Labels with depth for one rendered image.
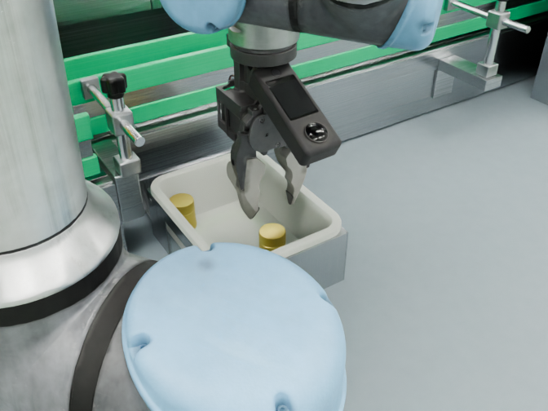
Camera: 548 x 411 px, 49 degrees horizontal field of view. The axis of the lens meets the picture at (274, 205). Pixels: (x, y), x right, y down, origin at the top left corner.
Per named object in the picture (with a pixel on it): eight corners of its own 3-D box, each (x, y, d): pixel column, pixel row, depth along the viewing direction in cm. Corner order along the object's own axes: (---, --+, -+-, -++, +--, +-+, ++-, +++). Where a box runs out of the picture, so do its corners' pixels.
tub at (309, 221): (256, 193, 93) (254, 143, 88) (346, 277, 78) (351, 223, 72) (150, 231, 85) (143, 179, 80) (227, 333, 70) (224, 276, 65)
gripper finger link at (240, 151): (258, 181, 72) (271, 113, 68) (265, 187, 71) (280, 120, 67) (223, 184, 70) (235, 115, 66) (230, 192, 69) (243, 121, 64)
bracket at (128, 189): (122, 180, 85) (114, 137, 81) (149, 214, 78) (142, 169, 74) (98, 188, 83) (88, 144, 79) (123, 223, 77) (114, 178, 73)
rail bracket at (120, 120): (109, 131, 82) (93, 41, 74) (160, 191, 70) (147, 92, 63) (87, 137, 81) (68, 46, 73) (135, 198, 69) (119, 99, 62)
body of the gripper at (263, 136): (270, 117, 76) (270, 21, 69) (308, 146, 70) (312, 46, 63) (215, 132, 73) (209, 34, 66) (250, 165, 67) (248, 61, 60)
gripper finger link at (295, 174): (289, 175, 81) (276, 119, 74) (315, 197, 76) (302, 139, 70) (270, 186, 80) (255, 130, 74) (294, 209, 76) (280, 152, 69)
